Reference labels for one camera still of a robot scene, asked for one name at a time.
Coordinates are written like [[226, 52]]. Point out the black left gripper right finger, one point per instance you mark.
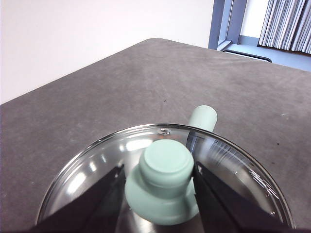
[[226, 208]]

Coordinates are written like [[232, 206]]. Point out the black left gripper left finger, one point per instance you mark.
[[92, 206]]

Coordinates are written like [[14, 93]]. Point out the glass lid with green knob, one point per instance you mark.
[[167, 165]]

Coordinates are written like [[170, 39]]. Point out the black curved metal bar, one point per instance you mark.
[[266, 58]]

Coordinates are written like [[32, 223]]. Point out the white vertical blinds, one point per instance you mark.
[[286, 24]]

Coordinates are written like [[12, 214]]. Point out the grey-blue window frame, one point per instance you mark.
[[218, 24]]

